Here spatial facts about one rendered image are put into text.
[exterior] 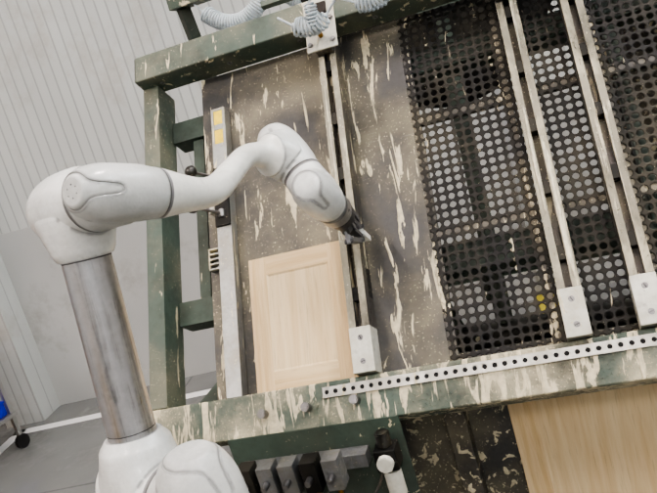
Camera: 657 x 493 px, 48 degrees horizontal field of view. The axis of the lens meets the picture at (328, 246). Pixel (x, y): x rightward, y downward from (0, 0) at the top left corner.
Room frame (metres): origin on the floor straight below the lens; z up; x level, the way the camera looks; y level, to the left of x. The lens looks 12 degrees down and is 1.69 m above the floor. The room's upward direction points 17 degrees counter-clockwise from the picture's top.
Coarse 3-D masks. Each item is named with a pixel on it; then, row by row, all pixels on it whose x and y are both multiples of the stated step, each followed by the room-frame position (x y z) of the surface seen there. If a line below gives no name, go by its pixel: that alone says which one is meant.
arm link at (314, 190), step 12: (300, 168) 1.78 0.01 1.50; (312, 168) 1.74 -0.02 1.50; (324, 168) 1.80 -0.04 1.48; (288, 180) 1.79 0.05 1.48; (300, 180) 1.71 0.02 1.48; (312, 180) 1.70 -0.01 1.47; (324, 180) 1.71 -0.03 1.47; (300, 192) 1.70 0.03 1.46; (312, 192) 1.69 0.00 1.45; (324, 192) 1.70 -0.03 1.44; (336, 192) 1.74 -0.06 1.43; (300, 204) 1.72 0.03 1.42; (312, 204) 1.71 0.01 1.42; (324, 204) 1.72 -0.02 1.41; (336, 204) 1.75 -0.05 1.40; (312, 216) 1.76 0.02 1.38; (324, 216) 1.76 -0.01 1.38; (336, 216) 1.79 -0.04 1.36
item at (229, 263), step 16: (224, 112) 2.49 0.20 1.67; (224, 128) 2.46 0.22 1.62; (224, 144) 2.43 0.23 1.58; (224, 240) 2.27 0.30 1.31; (224, 256) 2.24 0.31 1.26; (224, 272) 2.21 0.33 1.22; (224, 288) 2.19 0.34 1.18; (240, 288) 2.20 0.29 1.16; (224, 304) 2.16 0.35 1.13; (240, 304) 2.17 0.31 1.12; (224, 320) 2.14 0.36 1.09; (240, 320) 2.14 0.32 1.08; (224, 336) 2.11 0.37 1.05; (240, 336) 2.10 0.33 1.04; (224, 352) 2.09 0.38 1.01; (240, 352) 2.07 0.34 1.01; (240, 368) 2.04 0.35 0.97; (240, 384) 2.02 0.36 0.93
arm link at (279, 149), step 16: (272, 128) 1.87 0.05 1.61; (288, 128) 1.88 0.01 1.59; (256, 144) 1.77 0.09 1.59; (272, 144) 1.80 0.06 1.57; (288, 144) 1.81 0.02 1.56; (304, 144) 1.85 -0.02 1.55; (224, 160) 1.67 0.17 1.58; (240, 160) 1.67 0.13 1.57; (256, 160) 1.75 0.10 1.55; (272, 160) 1.79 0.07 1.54; (288, 160) 1.79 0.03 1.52; (304, 160) 1.80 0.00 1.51; (176, 176) 1.45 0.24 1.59; (192, 176) 1.50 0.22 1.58; (208, 176) 1.56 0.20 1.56; (224, 176) 1.57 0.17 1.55; (240, 176) 1.63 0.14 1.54; (272, 176) 1.82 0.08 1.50; (176, 192) 1.43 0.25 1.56; (192, 192) 1.46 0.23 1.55; (208, 192) 1.50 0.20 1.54; (224, 192) 1.54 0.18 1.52; (176, 208) 1.44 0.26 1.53; (192, 208) 1.48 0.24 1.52
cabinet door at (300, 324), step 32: (288, 256) 2.17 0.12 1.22; (320, 256) 2.13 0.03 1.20; (256, 288) 2.17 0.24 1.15; (288, 288) 2.13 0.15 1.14; (320, 288) 2.09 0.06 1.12; (256, 320) 2.12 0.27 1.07; (288, 320) 2.08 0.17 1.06; (320, 320) 2.04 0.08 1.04; (256, 352) 2.07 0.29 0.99; (288, 352) 2.03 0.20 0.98; (320, 352) 1.99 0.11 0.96; (288, 384) 1.98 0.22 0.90
